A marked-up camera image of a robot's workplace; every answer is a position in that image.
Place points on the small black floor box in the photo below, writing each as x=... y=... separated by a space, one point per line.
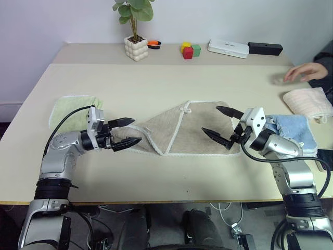
x=247 y=242

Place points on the person's bare hand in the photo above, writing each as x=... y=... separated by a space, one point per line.
x=309 y=71

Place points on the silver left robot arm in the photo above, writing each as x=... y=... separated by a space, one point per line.
x=59 y=161

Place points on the person's dark clothed forearm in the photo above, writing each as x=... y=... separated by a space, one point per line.
x=326 y=60

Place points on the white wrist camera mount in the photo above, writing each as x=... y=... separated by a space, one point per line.
x=256 y=118
x=95 y=119

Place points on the silver metal plug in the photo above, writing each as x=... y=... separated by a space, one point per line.
x=235 y=230

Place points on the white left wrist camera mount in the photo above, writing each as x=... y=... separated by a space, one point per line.
x=95 y=119

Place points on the red cube block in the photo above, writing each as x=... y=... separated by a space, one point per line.
x=187 y=53

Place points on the white bubbly ceramic pot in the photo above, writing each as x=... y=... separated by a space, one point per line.
x=136 y=49

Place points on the beige towel with white trim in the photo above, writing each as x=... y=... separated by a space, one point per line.
x=203 y=125

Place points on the green cube block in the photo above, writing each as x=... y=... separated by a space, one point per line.
x=197 y=50

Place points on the dark rounded shape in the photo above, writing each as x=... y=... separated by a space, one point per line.
x=200 y=229

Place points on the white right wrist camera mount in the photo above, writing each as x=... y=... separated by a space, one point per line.
x=256 y=118

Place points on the green leafy plant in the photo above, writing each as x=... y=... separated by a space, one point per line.
x=135 y=10

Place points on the light green towel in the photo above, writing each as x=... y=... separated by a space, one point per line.
x=67 y=112

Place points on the long black box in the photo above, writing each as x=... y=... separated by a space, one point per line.
x=265 y=48

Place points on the flat white box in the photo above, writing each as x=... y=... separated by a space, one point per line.
x=227 y=48

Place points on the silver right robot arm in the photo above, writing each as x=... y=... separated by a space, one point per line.
x=286 y=148

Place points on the light blue towel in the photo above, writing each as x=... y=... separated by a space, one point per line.
x=294 y=125

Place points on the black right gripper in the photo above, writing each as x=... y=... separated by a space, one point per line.
x=239 y=134

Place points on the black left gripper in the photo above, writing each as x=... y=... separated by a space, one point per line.
x=106 y=139

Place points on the orange and black pliers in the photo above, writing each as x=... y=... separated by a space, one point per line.
x=153 y=42

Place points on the pink striped towel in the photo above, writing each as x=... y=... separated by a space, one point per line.
x=307 y=101

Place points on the yellow block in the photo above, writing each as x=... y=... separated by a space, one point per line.
x=185 y=44

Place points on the dark flat device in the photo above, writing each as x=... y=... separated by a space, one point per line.
x=326 y=156

